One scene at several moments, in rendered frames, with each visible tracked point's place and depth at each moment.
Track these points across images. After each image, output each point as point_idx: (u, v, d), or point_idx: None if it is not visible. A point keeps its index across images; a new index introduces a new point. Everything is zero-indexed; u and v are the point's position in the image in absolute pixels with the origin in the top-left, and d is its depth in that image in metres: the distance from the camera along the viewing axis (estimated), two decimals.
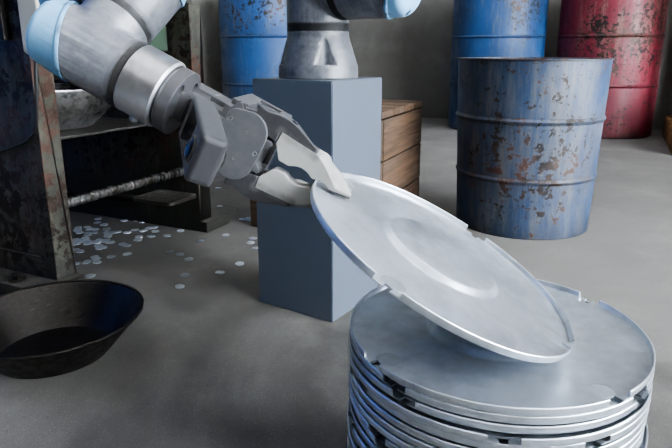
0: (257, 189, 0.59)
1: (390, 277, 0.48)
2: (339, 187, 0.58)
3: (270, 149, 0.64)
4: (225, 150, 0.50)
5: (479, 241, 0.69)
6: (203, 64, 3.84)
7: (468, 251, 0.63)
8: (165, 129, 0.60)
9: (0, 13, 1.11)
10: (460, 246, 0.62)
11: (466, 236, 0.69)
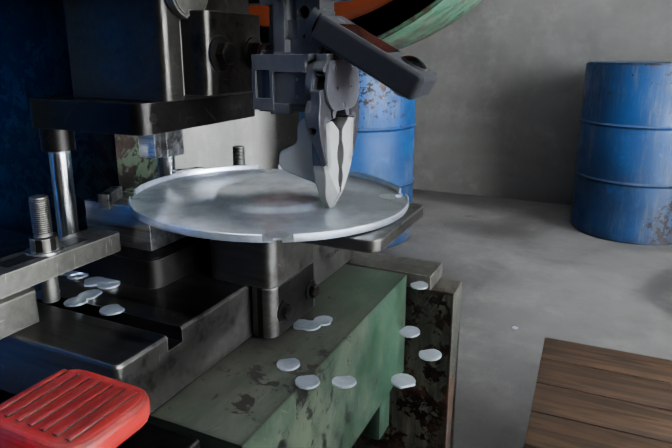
0: (325, 127, 0.54)
1: (273, 172, 0.74)
2: (340, 193, 0.59)
3: None
4: (424, 96, 0.54)
5: (265, 236, 0.50)
6: (273, 152, 3.12)
7: (259, 209, 0.56)
8: None
9: None
10: (268, 203, 0.58)
11: (281, 231, 0.51)
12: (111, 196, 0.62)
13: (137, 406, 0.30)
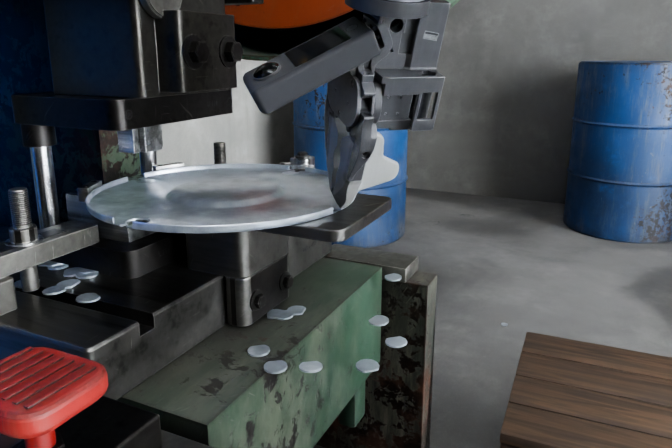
0: (328, 116, 0.57)
1: (153, 180, 0.72)
2: (337, 199, 0.58)
3: None
4: (263, 112, 0.49)
5: (322, 210, 0.58)
6: (268, 151, 3.14)
7: (262, 199, 0.61)
8: None
9: None
10: (257, 193, 0.62)
11: (319, 205, 0.60)
12: (90, 189, 0.64)
13: (94, 379, 0.33)
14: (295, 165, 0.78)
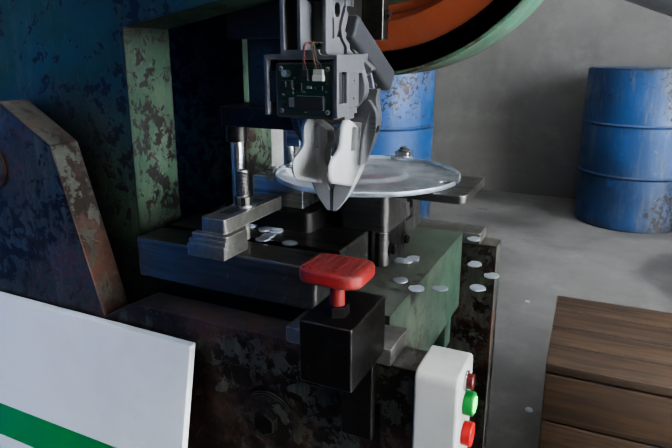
0: (368, 124, 0.56)
1: None
2: (329, 193, 0.59)
3: (316, 112, 0.51)
4: None
5: (400, 161, 1.04)
6: None
7: (388, 166, 0.97)
8: None
9: (371, 405, 0.69)
10: (381, 166, 0.97)
11: (390, 161, 1.03)
12: (273, 171, 0.92)
13: (372, 265, 0.60)
14: (399, 157, 1.05)
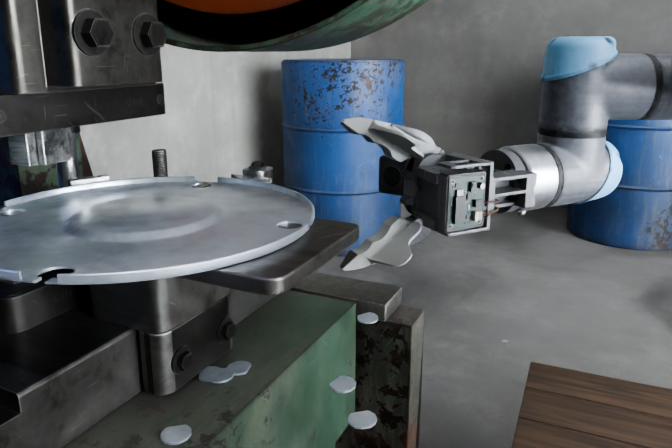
0: None
1: None
2: (350, 123, 0.58)
3: (439, 203, 0.58)
4: (379, 161, 0.70)
5: None
6: (257, 153, 2.99)
7: (89, 207, 0.52)
8: None
9: None
10: (97, 207, 0.51)
11: None
12: None
13: None
14: (247, 178, 0.63)
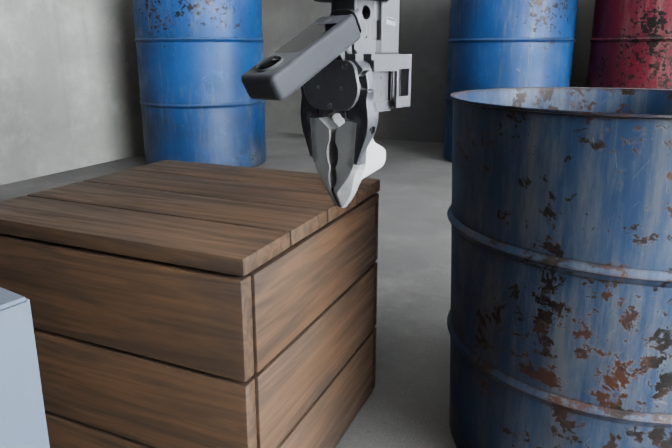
0: (309, 121, 0.58)
1: None
2: (340, 196, 0.58)
3: None
4: (277, 100, 0.49)
5: None
6: (120, 76, 2.91)
7: None
8: (319, 1, 0.56)
9: None
10: None
11: None
12: None
13: None
14: None
